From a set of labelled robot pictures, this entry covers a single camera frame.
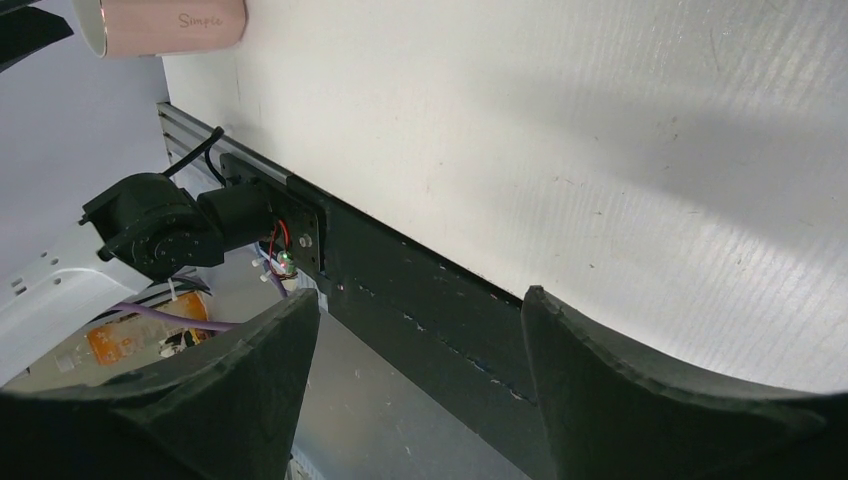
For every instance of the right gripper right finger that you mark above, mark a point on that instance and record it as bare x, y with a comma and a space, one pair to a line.
615, 408

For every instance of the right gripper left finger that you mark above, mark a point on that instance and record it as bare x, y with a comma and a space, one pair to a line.
225, 409

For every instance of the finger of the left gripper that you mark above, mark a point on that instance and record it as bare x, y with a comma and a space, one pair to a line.
26, 29

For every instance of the pink white mug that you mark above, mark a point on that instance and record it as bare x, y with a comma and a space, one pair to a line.
131, 28

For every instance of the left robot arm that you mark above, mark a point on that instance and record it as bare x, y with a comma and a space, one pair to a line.
144, 229

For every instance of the orange label plastic bottle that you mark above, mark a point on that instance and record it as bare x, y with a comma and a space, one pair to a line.
125, 340

